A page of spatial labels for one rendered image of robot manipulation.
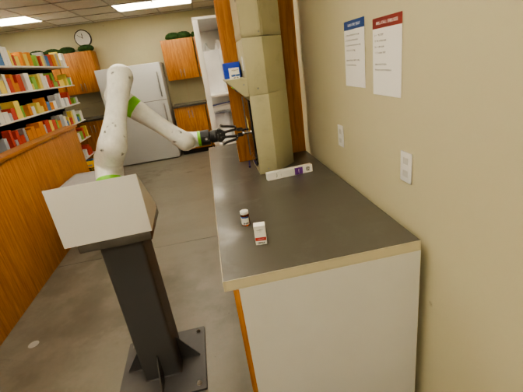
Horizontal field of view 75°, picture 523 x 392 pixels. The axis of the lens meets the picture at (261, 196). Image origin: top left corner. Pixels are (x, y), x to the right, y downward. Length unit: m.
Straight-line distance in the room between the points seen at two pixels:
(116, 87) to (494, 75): 1.51
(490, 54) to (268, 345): 1.11
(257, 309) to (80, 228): 0.87
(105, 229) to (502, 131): 1.47
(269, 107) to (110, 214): 1.04
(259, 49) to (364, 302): 1.39
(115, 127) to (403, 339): 1.51
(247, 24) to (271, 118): 0.51
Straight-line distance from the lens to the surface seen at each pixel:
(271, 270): 1.17
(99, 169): 1.79
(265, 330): 1.31
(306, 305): 1.28
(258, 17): 2.04
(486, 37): 1.04
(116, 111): 1.76
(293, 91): 2.45
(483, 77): 1.04
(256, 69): 2.02
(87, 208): 1.65
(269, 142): 2.08
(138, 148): 7.14
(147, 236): 1.66
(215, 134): 2.11
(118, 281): 1.86
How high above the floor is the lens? 1.59
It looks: 22 degrees down
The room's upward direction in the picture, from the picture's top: 8 degrees counter-clockwise
